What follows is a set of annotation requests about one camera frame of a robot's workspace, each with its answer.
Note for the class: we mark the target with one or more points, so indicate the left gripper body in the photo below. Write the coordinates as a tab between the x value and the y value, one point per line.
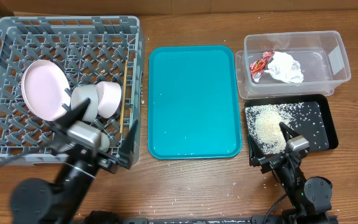
84	169

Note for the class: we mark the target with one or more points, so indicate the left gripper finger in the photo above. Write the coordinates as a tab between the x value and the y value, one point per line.
125	154
65	122

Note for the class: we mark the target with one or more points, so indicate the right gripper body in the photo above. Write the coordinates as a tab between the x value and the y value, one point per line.
276	160

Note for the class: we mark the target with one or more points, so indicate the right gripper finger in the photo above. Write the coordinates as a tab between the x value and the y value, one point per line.
255	154
289	134

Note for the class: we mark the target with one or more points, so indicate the small white cup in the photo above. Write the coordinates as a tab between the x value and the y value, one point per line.
105	143

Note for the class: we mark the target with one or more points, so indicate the grey metal bowl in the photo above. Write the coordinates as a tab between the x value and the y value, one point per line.
80	94

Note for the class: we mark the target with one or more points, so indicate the large white plate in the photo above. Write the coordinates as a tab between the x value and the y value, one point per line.
43	88

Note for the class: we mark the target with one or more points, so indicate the small white bowl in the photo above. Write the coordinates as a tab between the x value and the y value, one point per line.
109	98

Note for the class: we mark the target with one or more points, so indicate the white tissue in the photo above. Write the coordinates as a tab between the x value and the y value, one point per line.
283	67

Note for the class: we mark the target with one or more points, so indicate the wooden chopstick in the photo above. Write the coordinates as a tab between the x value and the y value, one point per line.
123	97

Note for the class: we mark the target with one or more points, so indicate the red snack wrapper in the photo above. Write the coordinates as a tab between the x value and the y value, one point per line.
257	68

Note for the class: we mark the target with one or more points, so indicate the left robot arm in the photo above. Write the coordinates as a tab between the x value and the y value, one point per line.
38	201

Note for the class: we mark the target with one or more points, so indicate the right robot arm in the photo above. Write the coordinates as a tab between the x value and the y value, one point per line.
305	200

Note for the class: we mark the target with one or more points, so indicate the black plastic tray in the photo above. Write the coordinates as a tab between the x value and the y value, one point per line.
323	107

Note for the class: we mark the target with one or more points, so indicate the pile of rice grains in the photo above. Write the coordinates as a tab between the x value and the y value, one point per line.
305	118

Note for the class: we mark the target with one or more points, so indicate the grey plastic dish rack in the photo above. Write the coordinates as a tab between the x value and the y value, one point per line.
88	49

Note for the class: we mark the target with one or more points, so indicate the clear plastic bin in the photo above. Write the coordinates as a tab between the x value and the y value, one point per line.
321	54

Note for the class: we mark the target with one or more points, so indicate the teal serving tray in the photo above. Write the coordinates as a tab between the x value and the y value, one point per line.
193	107

